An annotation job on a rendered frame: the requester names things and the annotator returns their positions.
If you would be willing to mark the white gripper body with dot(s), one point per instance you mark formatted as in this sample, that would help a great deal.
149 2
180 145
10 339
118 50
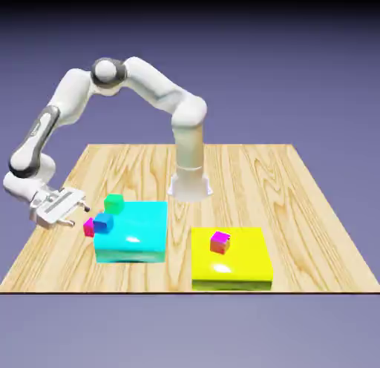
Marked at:
56 207

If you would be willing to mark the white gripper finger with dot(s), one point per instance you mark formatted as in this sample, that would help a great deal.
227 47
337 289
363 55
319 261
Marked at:
83 205
67 222

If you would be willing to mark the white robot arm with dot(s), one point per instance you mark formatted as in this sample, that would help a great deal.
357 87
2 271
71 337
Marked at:
154 83

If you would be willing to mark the small pink cube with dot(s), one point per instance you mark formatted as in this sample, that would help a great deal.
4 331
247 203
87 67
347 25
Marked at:
88 228

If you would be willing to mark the small blue cube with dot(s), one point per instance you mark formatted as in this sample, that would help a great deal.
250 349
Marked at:
103 223

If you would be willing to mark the small green cube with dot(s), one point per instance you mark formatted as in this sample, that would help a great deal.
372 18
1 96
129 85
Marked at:
114 203

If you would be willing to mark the small magenta cube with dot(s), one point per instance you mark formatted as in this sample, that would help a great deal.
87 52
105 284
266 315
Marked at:
220 242

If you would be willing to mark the large cyan box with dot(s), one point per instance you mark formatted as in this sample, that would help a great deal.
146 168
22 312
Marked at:
133 231

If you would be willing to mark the large yellow box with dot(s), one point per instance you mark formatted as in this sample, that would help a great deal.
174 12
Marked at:
231 258

